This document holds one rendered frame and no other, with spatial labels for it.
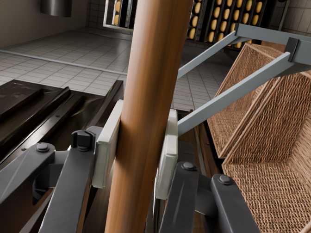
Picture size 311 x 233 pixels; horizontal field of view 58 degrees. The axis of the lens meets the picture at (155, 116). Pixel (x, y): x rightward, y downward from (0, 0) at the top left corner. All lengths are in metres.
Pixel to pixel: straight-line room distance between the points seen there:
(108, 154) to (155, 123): 0.03
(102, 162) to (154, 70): 0.06
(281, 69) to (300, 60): 0.04
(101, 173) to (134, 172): 0.03
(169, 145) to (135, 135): 0.03
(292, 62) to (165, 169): 0.48
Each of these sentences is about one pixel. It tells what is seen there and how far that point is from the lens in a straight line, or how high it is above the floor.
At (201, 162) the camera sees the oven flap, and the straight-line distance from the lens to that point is 1.19.
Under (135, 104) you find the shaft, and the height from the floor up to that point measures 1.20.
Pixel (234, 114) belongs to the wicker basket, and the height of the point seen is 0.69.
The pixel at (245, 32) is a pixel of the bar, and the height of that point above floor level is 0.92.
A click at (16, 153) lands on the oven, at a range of 1.20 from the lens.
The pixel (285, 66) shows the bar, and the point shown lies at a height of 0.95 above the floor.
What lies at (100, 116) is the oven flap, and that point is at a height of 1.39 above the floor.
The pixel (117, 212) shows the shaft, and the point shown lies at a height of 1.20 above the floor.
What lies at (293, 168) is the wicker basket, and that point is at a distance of 1.26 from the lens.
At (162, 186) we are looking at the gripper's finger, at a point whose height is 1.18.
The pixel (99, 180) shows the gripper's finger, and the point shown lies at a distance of 0.16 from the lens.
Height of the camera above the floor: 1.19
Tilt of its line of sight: 1 degrees down
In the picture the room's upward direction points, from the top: 80 degrees counter-clockwise
